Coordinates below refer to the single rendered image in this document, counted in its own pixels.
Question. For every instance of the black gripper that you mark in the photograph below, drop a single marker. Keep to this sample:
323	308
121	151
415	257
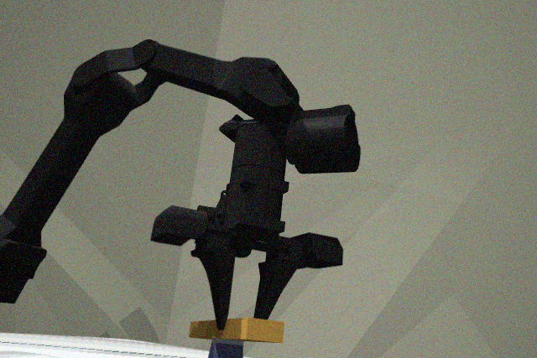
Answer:
253	212

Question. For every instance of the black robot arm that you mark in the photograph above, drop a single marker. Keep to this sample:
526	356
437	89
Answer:
98	99

